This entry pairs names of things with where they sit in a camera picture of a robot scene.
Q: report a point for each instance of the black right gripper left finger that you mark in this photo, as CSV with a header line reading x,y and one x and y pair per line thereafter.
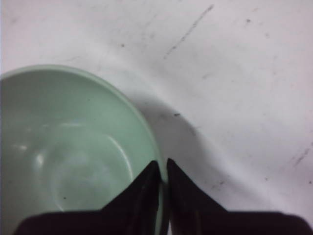
x,y
132,212

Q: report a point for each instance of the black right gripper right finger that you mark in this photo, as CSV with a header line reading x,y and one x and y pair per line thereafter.
x,y
193,212

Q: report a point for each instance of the green bowl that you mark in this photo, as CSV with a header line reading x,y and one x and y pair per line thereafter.
x,y
69,141

